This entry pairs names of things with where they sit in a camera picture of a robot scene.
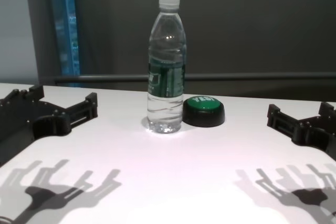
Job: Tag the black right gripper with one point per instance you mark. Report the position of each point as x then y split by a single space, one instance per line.
323 134

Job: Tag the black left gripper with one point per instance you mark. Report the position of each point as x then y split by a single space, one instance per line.
18 124

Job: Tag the clear water bottle green label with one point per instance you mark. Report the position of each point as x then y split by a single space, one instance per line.
165 82

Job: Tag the green YES push button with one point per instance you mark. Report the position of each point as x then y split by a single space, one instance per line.
204 111

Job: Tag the grey wall handrail bar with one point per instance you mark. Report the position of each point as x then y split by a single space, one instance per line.
105 78

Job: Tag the blue window frame strip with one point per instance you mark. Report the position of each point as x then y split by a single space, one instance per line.
69 37

